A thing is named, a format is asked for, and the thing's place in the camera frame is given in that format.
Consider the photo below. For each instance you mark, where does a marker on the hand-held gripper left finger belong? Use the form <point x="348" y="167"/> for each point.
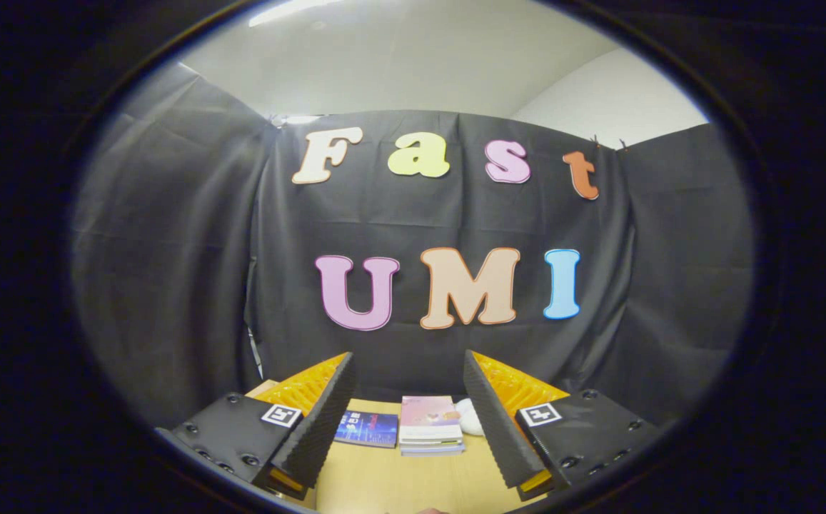
<point x="320" y="425"/>

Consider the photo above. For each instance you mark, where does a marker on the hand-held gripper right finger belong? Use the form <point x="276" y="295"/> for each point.
<point x="498" y="425"/>

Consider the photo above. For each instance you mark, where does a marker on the white plush ball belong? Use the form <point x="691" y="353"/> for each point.
<point x="470" y="417"/>

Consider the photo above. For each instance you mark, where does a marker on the white cover book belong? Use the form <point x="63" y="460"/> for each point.
<point x="430" y="445"/>

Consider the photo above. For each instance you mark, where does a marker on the pale blue cover book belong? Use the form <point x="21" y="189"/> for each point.
<point x="432" y="452"/>

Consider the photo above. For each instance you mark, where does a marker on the black backdrop cloth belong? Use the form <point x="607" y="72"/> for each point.
<point x="412" y="214"/>

